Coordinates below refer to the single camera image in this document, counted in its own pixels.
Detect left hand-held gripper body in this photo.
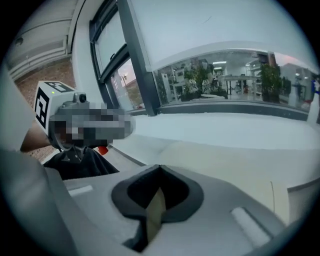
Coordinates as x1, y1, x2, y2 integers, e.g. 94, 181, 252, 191
33, 80, 88, 162

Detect beige bin with lid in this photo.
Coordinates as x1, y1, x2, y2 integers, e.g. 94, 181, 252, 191
146, 139, 320, 226

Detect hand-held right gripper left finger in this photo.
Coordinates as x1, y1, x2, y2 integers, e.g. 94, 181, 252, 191
0, 148, 163, 256

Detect person's left forearm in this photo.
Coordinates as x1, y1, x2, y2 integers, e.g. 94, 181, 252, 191
19, 121, 53, 152

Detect person's black shorts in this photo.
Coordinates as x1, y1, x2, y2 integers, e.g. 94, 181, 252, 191
43, 145, 120, 181

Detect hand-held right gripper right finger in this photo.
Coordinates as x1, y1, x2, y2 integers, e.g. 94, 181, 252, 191
149, 164, 287, 256

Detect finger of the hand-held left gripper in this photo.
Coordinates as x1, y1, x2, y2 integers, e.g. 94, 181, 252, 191
82, 107, 136, 147

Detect black window frame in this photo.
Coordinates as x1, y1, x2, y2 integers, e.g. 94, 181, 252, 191
89, 0, 311, 124

